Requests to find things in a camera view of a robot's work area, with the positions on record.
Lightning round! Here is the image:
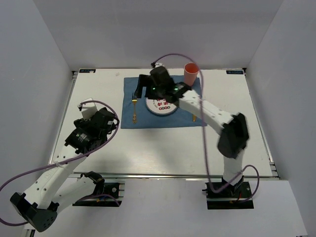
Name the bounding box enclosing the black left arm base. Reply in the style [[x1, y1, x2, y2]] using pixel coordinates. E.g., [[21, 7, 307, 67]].
[[72, 174, 125, 207]]

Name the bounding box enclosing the dark corner label sticker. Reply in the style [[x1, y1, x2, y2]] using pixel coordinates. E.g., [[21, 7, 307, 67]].
[[79, 69, 96, 74]]

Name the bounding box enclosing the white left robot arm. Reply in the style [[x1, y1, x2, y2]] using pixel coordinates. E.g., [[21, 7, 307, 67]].
[[10, 99, 119, 232]]

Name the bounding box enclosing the gold fork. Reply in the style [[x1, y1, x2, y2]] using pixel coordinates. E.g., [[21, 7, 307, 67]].
[[132, 93, 137, 124]]

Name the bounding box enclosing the right corner label sticker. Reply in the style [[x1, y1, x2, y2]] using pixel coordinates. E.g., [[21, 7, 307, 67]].
[[226, 70, 243, 75]]

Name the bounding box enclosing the aluminium table edge rail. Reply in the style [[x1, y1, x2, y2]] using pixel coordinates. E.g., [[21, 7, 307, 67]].
[[68, 171, 280, 179]]

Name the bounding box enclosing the white printed plate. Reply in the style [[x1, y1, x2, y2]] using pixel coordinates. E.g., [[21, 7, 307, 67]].
[[145, 98, 177, 116]]

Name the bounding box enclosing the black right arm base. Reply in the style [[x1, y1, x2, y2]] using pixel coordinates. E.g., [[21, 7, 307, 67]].
[[202, 182, 254, 210]]

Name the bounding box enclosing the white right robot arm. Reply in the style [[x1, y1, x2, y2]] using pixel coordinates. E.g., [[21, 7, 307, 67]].
[[134, 66, 249, 197]]

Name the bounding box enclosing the pink plastic cup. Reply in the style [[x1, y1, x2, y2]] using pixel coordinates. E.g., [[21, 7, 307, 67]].
[[184, 63, 199, 86]]

